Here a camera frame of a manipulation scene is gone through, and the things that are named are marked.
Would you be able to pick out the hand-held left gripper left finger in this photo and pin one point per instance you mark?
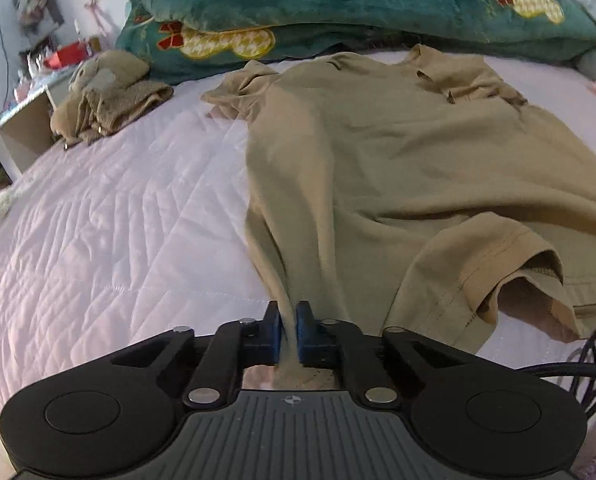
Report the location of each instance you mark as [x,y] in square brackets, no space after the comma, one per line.
[276,335]

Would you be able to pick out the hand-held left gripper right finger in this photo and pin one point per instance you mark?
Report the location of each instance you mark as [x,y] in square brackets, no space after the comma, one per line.
[303,340]

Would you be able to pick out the tan t-shirt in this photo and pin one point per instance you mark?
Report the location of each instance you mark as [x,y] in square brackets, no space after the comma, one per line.
[378,160]

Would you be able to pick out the pink quilted bed sheet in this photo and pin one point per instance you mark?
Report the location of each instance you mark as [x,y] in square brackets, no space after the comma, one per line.
[127,235]

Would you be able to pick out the brown plush garment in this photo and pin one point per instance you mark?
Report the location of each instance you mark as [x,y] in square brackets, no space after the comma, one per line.
[112,95]

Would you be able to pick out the white desk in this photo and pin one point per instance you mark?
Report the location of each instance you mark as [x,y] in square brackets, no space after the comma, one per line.
[27,130]

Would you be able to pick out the green printed blanket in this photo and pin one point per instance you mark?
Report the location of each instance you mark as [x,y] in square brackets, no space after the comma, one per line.
[328,0]

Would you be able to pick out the hanging grey bag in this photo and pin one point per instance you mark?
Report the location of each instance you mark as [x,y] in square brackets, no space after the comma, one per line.
[37,0]

